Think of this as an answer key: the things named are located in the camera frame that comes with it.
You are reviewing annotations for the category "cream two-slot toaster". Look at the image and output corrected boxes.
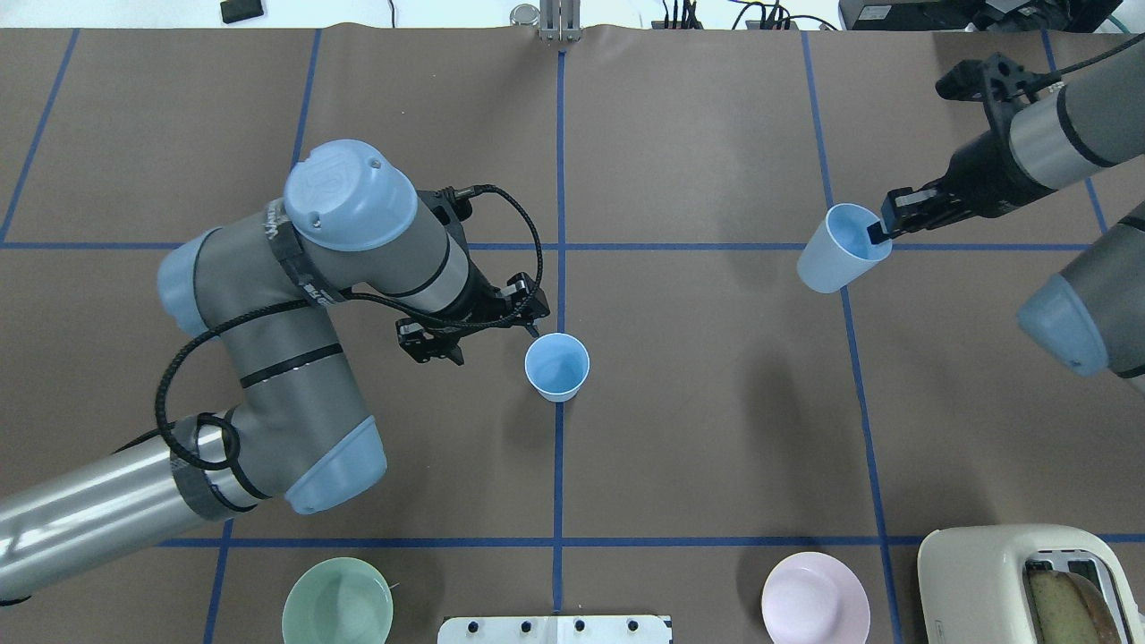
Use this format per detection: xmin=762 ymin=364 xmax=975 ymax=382
xmin=917 ymin=523 xmax=1142 ymax=643

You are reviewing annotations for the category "green plastic bowl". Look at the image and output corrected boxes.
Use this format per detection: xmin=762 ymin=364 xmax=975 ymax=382
xmin=281 ymin=557 xmax=395 ymax=643

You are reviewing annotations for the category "small black square device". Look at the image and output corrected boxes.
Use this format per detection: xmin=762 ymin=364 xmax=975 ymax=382
xmin=218 ymin=0 xmax=264 ymax=25

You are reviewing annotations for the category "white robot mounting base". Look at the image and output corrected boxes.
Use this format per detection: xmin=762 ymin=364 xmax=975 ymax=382
xmin=437 ymin=614 xmax=674 ymax=643

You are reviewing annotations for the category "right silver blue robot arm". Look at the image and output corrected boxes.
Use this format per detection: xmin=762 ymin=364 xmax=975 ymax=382
xmin=859 ymin=34 xmax=1142 ymax=390

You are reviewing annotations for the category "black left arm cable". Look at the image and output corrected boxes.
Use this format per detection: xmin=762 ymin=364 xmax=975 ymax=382
xmin=155 ymin=183 xmax=545 ymax=471

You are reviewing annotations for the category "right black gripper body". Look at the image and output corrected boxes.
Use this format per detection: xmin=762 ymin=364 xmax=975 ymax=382
xmin=903 ymin=133 xmax=1055 ymax=233

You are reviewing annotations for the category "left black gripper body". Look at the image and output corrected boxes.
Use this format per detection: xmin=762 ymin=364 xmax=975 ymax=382
xmin=453 ymin=264 xmax=529 ymax=333

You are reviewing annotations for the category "pink plastic bowl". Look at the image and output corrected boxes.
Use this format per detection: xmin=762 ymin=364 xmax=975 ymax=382
xmin=759 ymin=551 xmax=871 ymax=643

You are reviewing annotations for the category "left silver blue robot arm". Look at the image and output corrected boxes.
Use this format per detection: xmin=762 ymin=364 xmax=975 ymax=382
xmin=1 ymin=140 xmax=548 ymax=605

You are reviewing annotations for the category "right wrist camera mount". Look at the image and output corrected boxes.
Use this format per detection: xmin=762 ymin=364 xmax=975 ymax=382
xmin=934 ymin=53 xmax=1063 ymax=110

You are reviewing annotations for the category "toast slice in toaster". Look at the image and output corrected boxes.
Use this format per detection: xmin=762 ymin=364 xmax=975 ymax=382
xmin=1027 ymin=570 xmax=1122 ymax=643

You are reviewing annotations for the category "light blue cup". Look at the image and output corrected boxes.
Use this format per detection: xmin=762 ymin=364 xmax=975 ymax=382
xmin=523 ymin=333 xmax=590 ymax=403
xmin=796 ymin=203 xmax=893 ymax=293

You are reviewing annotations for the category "aluminium frame post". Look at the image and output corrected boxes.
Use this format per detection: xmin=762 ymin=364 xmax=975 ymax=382
xmin=537 ymin=0 xmax=583 ymax=42

